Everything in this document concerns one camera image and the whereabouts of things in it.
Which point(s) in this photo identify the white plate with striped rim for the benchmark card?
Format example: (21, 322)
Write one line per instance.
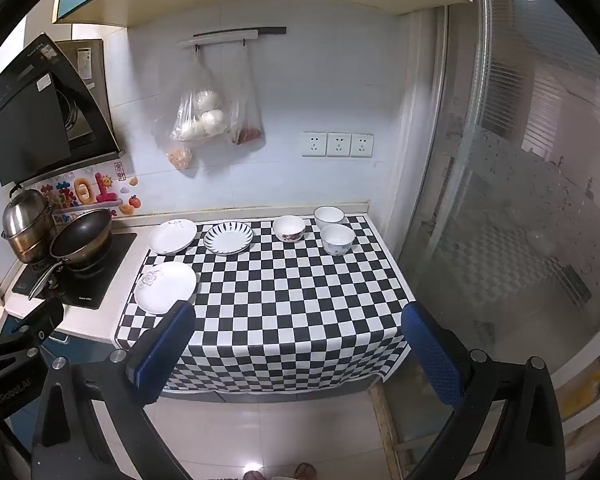
(229, 238)

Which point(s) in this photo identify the colourful wall stickers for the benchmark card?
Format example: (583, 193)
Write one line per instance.
(80, 192)

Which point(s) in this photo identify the black range hood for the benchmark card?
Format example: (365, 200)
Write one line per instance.
(25, 125)

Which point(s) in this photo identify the white plate with dark sprig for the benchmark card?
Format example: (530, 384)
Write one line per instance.
(172, 236)

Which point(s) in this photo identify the white plate with grey flower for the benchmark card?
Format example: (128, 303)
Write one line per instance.
(164, 285)

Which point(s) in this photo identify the small bag of orange food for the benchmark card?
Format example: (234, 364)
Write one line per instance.
(180, 156)

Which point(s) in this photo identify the person's left foot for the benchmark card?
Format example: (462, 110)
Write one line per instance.
(252, 474)

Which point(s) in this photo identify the person's foot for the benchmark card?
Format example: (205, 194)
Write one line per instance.
(252, 474)
(305, 471)

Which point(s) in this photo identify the person's right foot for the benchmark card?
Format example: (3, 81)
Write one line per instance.
(305, 471)

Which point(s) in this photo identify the dark wall rail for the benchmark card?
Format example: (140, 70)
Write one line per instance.
(275, 30)

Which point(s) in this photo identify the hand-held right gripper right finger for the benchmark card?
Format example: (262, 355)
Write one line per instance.
(432, 355)

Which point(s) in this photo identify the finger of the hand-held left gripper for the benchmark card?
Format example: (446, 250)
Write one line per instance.
(27, 327)

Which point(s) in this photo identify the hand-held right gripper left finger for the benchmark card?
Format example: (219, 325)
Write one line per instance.
(162, 347)

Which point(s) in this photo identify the stainless steel steamer pot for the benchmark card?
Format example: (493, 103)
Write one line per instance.
(25, 220)

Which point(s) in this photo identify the plastic bag of white buns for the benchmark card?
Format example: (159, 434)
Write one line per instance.
(205, 115)

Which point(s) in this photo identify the black and white checkered cloth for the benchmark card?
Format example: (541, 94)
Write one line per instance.
(280, 310)

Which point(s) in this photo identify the glass sliding door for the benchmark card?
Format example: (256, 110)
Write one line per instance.
(505, 185)

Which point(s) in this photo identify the black induction cooktop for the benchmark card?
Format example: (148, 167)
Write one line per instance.
(95, 285)

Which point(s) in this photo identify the plastic bag with red food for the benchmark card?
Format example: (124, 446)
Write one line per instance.
(247, 132)

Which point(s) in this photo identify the plain white bowl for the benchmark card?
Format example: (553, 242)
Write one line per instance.
(329, 215)

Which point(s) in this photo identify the white wall socket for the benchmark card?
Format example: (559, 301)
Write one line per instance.
(313, 144)
(338, 145)
(362, 145)

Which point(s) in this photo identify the white bowl with blue print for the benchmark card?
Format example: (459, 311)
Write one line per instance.
(337, 240)

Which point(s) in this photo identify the white bowl with red print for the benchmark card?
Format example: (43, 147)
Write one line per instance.
(288, 229)

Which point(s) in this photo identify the white hook rail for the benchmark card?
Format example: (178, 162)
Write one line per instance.
(220, 38)

